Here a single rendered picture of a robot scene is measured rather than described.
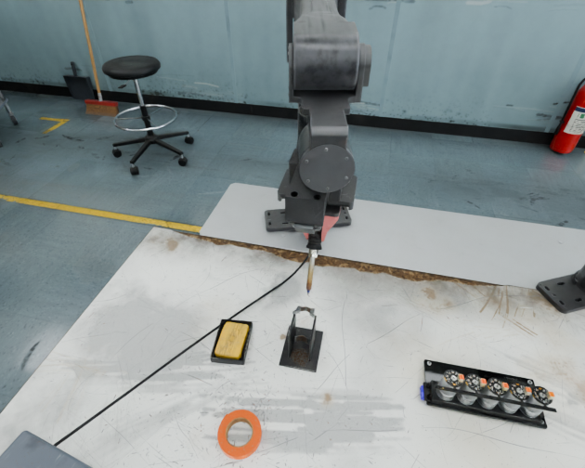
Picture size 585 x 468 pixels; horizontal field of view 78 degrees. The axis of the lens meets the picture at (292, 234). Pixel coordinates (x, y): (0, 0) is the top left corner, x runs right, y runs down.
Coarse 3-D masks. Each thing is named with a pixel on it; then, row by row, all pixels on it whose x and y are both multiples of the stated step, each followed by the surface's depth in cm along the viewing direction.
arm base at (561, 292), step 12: (564, 276) 71; (576, 276) 69; (540, 288) 68; (552, 288) 68; (564, 288) 68; (576, 288) 68; (552, 300) 66; (564, 300) 66; (576, 300) 67; (564, 312) 65
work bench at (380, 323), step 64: (128, 256) 76; (192, 256) 76; (256, 256) 76; (320, 256) 76; (128, 320) 64; (192, 320) 64; (256, 320) 64; (320, 320) 64; (384, 320) 64; (448, 320) 64; (512, 320) 64; (576, 320) 64; (64, 384) 55; (128, 384) 55; (192, 384) 55; (256, 384) 55; (320, 384) 55; (384, 384) 55; (576, 384) 55; (0, 448) 48; (64, 448) 48; (128, 448) 48; (192, 448) 48; (320, 448) 48; (384, 448) 48; (448, 448) 48; (512, 448) 48; (576, 448) 48
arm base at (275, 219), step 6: (270, 210) 86; (276, 210) 86; (282, 210) 86; (342, 210) 86; (270, 216) 85; (276, 216) 85; (282, 216) 85; (342, 216) 85; (348, 216) 85; (270, 222) 83; (276, 222) 83; (282, 222) 83; (288, 222) 83; (336, 222) 83; (342, 222) 83; (348, 222) 83; (270, 228) 81; (276, 228) 82; (282, 228) 82; (288, 228) 82; (294, 228) 82
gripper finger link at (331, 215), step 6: (330, 210) 48; (336, 210) 48; (324, 216) 48; (330, 216) 48; (336, 216) 48; (324, 222) 50; (330, 222) 49; (324, 228) 51; (330, 228) 51; (324, 234) 53
